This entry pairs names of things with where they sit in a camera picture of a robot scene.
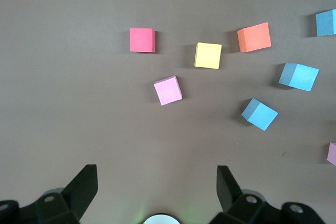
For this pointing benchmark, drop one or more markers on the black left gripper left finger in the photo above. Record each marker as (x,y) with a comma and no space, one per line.
(71,203)

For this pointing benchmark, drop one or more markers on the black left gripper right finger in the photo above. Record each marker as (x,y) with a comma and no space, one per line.
(236,203)

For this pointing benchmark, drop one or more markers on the pink foam cube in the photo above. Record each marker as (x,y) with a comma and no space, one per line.
(332,153)
(168,91)

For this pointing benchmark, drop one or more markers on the blue foam cube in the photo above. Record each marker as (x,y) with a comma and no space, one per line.
(326,23)
(260,115)
(299,77)

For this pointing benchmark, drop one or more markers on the yellow foam cube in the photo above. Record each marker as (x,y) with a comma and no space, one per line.
(208,55)

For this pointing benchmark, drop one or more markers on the orange foam cube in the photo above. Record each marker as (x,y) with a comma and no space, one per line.
(254,37)

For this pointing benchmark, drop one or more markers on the red foam cube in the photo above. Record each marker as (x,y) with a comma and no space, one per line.
(141,40)

